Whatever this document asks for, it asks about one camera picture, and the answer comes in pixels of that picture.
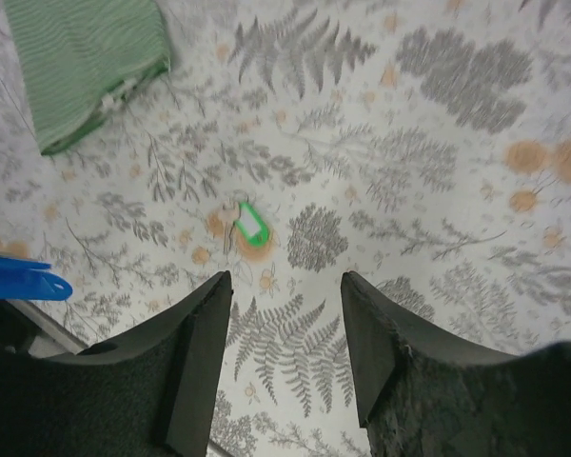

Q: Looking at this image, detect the green key tag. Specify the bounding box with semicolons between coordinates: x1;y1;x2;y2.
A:
217;199;270;254

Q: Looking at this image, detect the green striped cloth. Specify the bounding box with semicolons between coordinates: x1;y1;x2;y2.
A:
4;1;171;155

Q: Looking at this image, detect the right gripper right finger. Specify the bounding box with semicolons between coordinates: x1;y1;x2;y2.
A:
341;272;571;456

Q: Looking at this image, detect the blue key tag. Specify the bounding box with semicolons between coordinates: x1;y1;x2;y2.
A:
0;255;73;301

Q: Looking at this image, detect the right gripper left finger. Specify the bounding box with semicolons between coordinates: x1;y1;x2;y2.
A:
0;271;232;456

